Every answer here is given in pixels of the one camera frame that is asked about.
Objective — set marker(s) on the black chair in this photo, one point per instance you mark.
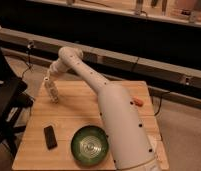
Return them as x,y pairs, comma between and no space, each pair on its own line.
12,101

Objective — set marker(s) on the small orange object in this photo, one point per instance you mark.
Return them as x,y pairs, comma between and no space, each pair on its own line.
138,102

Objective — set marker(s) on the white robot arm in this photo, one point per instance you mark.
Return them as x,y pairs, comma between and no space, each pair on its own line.
130,146

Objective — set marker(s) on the black rectangular phone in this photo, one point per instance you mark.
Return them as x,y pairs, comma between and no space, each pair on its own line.
50,137

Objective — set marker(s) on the green ribbed bowl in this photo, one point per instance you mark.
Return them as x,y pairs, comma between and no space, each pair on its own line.
89,145

